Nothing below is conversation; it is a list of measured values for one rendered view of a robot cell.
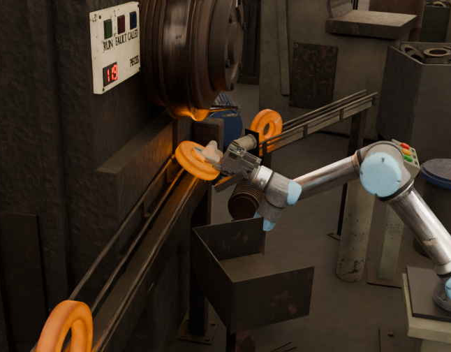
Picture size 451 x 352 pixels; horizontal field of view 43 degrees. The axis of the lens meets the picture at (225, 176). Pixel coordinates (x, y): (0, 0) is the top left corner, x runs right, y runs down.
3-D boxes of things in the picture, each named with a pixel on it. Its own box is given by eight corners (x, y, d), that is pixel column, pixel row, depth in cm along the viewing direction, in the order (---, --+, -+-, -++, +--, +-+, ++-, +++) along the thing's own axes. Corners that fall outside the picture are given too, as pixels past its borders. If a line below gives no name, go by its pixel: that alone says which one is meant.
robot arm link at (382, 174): (494, 274, 175) (389, 135, 170) (498, 300, 162) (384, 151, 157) (459, 290, 181) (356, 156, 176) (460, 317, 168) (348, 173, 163)
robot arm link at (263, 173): (264, 185, 186) (260, 195, 179) (251, 179, 186) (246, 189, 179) (274, 167, 183) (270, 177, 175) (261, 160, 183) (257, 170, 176)
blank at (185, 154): (169, 160, 175) (175, 153, 173) (179, 142, 189) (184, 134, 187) (212, 187, 177) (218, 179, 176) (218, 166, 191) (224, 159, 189)
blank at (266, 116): (258, 154, 229) (264, 156, 227) (244, 129, 219) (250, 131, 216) (281, 127, 234) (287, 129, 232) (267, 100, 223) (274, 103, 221)
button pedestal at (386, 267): (367, 287, 251) (388, 156, 227) (366, 259, 273) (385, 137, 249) (404, 292, 248) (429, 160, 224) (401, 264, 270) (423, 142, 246)
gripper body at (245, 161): (230, 140, 183) (263, 157, 182) (219, 162, 186) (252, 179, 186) (225, 149, 176) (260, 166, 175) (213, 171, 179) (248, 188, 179)
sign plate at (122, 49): (93, 93, 131) (89, 12, 124) (133, 70, 154) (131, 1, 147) (102, 94, 130) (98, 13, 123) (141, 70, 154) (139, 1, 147)
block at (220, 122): (189, 184, 209) (190, 121, 200) (195, 175, 217) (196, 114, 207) (217, 187, 207) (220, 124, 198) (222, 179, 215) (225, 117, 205)
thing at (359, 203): (335, 279, 256) (350, 173, 235) (336, 266, 266) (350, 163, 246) (362, 283, 253) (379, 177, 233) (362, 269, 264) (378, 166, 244)
